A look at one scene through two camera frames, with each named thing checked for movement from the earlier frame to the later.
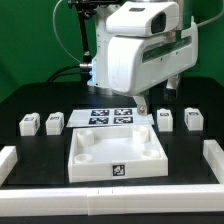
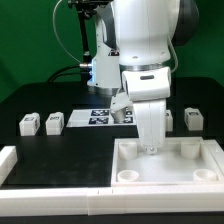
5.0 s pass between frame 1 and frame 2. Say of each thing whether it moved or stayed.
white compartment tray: moved
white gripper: moved
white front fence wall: stayed
